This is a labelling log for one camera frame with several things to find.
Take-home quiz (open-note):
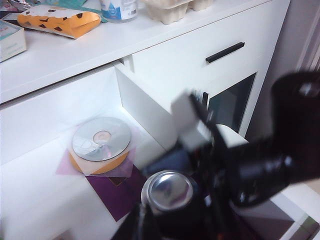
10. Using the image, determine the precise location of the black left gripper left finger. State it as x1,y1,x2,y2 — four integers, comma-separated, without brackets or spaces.
117,203,145,240

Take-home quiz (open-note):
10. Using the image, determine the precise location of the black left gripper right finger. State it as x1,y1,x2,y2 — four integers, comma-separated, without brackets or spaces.
143,207,163,240

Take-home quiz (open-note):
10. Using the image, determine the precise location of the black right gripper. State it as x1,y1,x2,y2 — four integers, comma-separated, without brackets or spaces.
142,88,241,240

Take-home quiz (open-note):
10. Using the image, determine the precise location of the silver beer can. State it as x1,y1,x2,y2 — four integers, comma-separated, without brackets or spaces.
140,169,201,216

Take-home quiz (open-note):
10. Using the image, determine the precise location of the white cabinet drawer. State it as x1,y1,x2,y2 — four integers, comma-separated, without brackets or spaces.
130,0,280,101
0,65,251,240

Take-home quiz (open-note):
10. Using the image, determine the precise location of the purple paper sheet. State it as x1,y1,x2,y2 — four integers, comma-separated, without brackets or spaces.
86,164,151,223

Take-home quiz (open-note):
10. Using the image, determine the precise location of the orange tape roll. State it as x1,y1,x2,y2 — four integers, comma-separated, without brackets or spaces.
69,147,130,176

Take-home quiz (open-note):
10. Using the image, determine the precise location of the silver compact disc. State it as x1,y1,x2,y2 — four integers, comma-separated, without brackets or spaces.
71,116,133,162

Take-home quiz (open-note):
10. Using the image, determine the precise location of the white glass-panel cabinet door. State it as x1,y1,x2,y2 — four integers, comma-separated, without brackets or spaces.
199,71,276,138

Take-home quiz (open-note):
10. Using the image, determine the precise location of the white sideboard cabinet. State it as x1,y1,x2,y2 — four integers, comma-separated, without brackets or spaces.
0,0,293,141

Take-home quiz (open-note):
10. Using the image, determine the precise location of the beige egg carton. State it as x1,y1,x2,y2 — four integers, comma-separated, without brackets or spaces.
140,0,219,26

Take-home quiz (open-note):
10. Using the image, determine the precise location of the clear pump sanitizer bottle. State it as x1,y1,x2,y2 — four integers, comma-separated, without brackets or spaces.
99,0,139,25

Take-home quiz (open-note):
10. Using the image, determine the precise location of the orange packet with brown chips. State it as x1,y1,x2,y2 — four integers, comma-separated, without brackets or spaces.
16,4,102,40

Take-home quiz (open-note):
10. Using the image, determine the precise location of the white printed cardboard box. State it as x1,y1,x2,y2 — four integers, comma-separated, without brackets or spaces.
0,19,28,64

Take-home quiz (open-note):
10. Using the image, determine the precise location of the teal grey card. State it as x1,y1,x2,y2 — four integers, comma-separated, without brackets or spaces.
48,0,101,13

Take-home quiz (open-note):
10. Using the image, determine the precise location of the shiny crumpled wrapper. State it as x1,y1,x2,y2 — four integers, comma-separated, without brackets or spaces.
0,0,34,21

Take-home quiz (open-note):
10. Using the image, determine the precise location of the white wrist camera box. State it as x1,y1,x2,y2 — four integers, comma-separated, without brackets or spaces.
170,89,214,151

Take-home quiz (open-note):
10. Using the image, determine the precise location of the black vertical door handle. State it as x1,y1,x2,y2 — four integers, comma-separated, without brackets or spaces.
202,91,210,112

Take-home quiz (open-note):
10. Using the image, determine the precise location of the black drawer handle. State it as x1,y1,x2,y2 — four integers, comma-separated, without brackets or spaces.
205,41,246,65

